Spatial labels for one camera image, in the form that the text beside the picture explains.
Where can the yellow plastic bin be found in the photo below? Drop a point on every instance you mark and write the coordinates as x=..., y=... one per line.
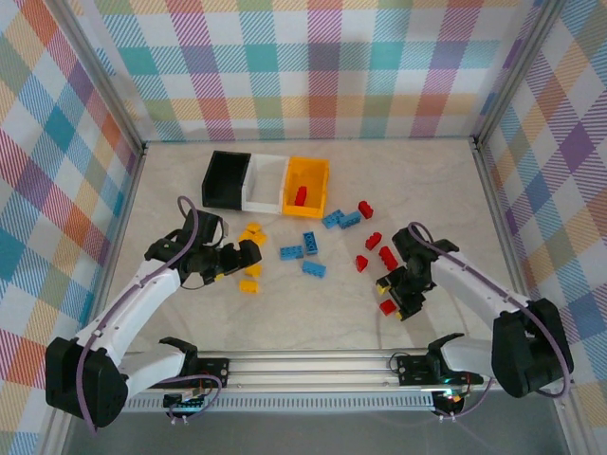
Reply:
x=308, y=211

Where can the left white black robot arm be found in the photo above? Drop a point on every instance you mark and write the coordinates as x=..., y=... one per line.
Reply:
x=142, y=303

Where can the aluminium corner post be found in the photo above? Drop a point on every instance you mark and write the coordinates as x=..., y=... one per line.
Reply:
x=514, y=71
x=100, y=71

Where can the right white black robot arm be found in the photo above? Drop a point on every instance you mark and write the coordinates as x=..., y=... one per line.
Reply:
x=474, y=284

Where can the white plastic bin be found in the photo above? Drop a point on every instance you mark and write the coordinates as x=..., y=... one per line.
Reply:
x=265, y=207

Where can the black plastic bin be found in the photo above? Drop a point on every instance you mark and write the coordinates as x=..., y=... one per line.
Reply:
x=223, y=201

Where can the small circuit board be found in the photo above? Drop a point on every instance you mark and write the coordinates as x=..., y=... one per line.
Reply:
x=187, y=403
x=448, y=397

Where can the aluminium side rail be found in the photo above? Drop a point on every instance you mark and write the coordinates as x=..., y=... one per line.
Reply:
x=499, y=213
x=116, y=237

